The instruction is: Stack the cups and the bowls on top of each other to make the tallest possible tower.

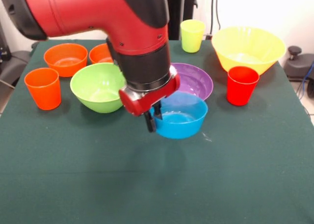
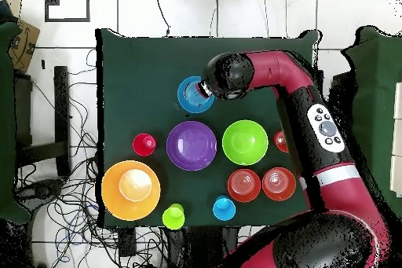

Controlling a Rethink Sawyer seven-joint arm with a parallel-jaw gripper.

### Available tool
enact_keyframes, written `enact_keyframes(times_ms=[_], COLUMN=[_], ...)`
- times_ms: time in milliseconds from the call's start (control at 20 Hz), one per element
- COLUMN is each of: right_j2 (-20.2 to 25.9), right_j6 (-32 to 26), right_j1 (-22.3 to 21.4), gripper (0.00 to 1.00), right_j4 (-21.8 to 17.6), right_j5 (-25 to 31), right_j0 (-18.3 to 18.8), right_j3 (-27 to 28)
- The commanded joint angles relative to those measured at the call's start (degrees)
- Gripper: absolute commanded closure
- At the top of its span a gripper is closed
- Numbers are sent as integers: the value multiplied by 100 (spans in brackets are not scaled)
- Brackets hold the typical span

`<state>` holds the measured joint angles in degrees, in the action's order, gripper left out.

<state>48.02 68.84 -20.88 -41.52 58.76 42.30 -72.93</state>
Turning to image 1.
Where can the purple bowl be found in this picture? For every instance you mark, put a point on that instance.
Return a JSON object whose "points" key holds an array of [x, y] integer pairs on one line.
{"points": [[193, 79]]}

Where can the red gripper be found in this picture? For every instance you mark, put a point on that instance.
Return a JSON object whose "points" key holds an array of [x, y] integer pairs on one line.
{"points": [[144, 104]]}

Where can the large yellow bowl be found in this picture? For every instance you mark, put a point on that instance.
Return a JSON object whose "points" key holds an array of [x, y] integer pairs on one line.
{"points": [[247, 47]]}

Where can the orange cup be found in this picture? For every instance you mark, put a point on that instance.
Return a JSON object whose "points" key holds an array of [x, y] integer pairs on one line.
{"points": [[44, 91]]}

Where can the dark grey chair base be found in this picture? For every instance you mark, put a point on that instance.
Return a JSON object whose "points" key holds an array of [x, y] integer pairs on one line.
{"points": [[14, 64]]}

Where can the dark green tablecloth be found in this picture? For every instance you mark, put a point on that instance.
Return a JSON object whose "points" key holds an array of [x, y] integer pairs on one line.
{"points": [[157, 184]]}

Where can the black chair base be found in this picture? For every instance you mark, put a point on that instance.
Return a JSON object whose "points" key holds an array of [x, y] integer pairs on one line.
{"points": [[296, 64]]}

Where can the green bowl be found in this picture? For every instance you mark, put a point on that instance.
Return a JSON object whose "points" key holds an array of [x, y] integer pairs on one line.
{"points": [[98, 86]]}

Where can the red cup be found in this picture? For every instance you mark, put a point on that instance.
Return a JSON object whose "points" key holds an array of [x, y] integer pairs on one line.
{"points": [[241, 86]]}

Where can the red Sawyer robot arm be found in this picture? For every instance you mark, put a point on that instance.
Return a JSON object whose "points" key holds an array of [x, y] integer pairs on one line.
{"points": [[86, 10]]}

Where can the orange bowl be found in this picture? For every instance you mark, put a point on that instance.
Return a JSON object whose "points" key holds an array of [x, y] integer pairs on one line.
{"points": [[100, 53], [65, 53]]}

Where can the lime green cup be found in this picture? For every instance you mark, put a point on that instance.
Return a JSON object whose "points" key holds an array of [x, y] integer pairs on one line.
{"points": [[192, 37]]}

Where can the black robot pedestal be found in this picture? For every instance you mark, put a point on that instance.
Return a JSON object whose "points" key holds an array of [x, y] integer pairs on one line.
{"points": [[176, 13]]}

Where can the blue bowl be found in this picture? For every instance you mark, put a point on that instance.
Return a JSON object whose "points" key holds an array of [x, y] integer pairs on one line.
{"points": [[181, 126]]}

